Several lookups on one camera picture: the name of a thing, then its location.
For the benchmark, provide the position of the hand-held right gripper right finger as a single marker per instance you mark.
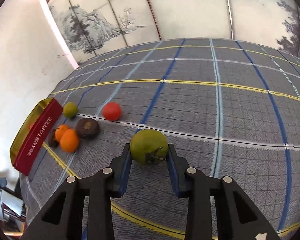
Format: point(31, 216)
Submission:
point(173, 177)

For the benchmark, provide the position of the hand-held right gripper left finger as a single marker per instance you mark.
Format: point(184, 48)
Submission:
point(123, 176)

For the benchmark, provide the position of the large green persimmon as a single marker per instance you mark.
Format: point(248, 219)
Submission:
point(147, 145)

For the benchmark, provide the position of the red and gold tin box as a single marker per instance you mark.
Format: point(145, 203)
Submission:
point(40, 135)

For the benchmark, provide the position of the dark brown mangosteen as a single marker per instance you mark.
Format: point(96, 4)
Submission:
point(52, 138)
point(87, 128)

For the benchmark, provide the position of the orange tangerine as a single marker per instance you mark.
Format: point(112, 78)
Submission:
point(70, 141)
point(61, 132)

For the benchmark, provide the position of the small green citrus fruit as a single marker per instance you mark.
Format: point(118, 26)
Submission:
point(70, 109)

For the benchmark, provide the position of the dark wooden furniture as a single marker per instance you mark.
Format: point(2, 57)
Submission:
point(13, 216)

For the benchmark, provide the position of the grey plaid blanket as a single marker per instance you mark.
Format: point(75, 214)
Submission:
point(215, 117)

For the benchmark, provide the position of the landscape painted folding screen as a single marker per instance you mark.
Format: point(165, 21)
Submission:
point(190, 10)

